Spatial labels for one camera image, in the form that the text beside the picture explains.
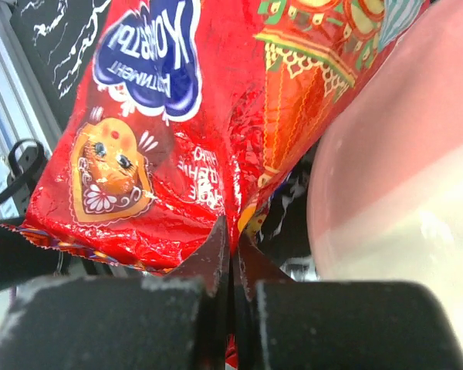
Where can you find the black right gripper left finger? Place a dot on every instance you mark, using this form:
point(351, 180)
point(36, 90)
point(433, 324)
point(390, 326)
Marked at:
point(178, 321)

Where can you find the pink round plate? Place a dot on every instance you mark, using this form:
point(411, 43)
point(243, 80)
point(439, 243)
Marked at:
point(386, 194)

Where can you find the red candy bag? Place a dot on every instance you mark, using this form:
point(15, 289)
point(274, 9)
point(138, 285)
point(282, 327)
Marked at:
point(194, 110)

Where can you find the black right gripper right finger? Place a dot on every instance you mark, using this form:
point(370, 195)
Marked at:
point(284, 324)

